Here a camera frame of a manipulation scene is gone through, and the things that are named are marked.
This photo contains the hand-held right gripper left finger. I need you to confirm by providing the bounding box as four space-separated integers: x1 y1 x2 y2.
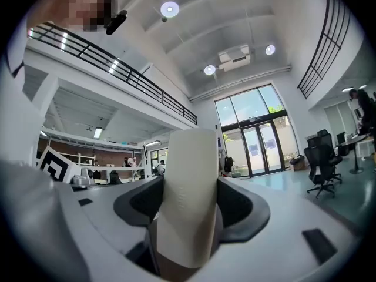
113 176 164 227

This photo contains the black mesh office chair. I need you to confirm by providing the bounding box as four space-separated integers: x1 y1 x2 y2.
307 129 335 150
303 144 344 200

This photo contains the white paper roll item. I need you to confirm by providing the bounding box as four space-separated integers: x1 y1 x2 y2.
155 127 220 270

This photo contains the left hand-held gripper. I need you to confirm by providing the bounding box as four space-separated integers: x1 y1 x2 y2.
36 145 96 189

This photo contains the curved black balcony railing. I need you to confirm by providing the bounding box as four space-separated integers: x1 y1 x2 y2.
297 0 352 100

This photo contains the person's head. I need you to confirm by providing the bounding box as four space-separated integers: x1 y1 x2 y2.
27 0 119 32

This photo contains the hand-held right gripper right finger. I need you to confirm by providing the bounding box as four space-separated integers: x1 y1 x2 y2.
217 176 271 244

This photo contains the large glass window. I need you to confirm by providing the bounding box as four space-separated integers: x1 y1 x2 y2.
214 83 287 127

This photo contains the glass entrance door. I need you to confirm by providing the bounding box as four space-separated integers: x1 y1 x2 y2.
221 116 301 179

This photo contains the cardboard box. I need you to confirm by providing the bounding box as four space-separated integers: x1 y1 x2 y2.
289 155 308 172

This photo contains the white ceiling air conditioner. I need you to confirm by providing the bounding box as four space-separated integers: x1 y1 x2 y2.
217 44 252 72

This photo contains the round pedestal table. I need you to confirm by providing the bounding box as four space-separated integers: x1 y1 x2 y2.
337 135 368 175

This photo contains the long black balcony railing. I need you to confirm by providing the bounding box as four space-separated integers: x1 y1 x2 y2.
28 22 199 126

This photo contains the black head-worn camera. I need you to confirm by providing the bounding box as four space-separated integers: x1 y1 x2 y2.
105 9 129 36

